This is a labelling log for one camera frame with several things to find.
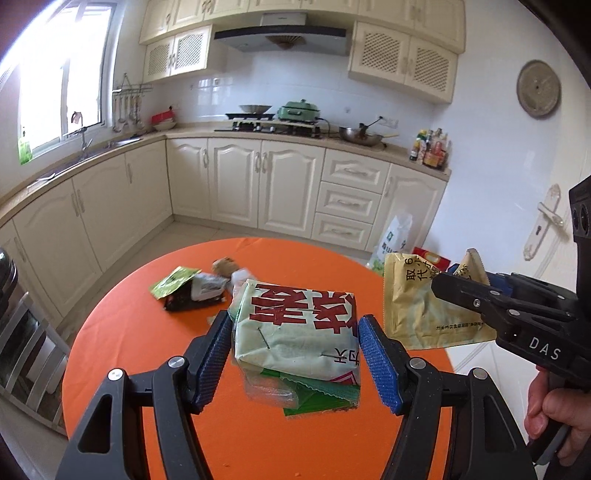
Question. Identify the green electric cooking pot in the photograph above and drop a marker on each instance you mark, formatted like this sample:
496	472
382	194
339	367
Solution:
298	111

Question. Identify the person's right hand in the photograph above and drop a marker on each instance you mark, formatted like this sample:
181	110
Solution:
570	407

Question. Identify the large green red-lettered bag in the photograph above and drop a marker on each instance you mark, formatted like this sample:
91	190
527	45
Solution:
298	348

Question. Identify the steel wok on counter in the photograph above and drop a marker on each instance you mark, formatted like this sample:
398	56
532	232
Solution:
362	136

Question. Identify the white chair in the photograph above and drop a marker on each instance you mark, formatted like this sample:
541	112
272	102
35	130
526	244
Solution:
33	362

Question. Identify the black dark snack wrapper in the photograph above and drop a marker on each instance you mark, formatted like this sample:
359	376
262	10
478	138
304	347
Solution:
177	302

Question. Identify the yellow paper bag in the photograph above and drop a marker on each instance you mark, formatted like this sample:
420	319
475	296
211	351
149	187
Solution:
413	314

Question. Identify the brown crumpled paper ball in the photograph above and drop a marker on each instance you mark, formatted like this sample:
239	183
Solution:
224	267

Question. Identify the upper kitchen cabinets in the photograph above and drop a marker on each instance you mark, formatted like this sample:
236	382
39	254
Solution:
411	45

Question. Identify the lower kitchen cabinets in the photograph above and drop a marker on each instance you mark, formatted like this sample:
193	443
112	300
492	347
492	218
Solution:
66	230

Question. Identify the kitchen cabinets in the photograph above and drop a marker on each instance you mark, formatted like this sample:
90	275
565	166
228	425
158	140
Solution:
66	230
411	45

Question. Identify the window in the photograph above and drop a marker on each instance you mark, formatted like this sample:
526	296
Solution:
61	65

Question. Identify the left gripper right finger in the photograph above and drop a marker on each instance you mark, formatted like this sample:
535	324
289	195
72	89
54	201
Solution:
485	441

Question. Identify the round orange table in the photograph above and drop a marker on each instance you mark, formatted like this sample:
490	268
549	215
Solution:
242	438

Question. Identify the black rice cooker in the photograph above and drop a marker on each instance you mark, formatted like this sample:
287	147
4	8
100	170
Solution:
8	280

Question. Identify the range hood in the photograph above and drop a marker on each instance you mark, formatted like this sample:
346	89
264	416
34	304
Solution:
286	37

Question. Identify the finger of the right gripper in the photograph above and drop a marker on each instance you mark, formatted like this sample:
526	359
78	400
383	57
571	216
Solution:
509	317
515	286

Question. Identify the green dish soap bottle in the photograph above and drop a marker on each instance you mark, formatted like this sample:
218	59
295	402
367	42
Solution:
25	151

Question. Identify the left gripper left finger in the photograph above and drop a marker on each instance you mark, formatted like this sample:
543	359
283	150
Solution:
109	441

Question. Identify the black gas stove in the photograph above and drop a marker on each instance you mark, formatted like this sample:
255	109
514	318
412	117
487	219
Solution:
267	124

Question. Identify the condiment bottles rack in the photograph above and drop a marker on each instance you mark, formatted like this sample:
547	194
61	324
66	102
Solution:
430	148

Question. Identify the white rice sack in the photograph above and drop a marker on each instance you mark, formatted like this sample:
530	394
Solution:
394	239

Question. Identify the white black crumpled wrapper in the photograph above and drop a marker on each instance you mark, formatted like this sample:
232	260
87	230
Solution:
205	286

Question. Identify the sink faucet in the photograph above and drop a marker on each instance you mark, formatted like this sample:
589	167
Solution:
76	118

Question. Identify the light green snack wrapper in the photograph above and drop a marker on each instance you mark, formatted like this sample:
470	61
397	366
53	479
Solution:
171	283

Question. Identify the silver door handle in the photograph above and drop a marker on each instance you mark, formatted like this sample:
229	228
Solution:
547	217

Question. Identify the round wall plate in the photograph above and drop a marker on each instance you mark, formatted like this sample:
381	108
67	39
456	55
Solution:
538	89

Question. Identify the hanging utensil rack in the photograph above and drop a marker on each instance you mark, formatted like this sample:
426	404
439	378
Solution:
126	107

